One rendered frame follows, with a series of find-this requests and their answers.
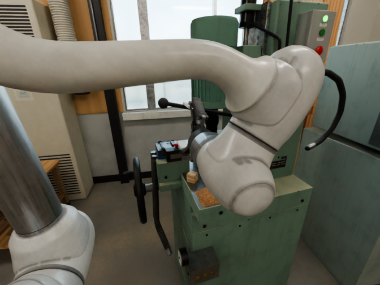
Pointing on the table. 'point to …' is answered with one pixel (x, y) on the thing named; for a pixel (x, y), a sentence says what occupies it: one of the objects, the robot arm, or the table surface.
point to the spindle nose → (212, 124)
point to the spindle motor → (216, 31)
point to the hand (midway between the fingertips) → (184, 124)
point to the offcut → (192, 177)
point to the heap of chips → (206, 197)
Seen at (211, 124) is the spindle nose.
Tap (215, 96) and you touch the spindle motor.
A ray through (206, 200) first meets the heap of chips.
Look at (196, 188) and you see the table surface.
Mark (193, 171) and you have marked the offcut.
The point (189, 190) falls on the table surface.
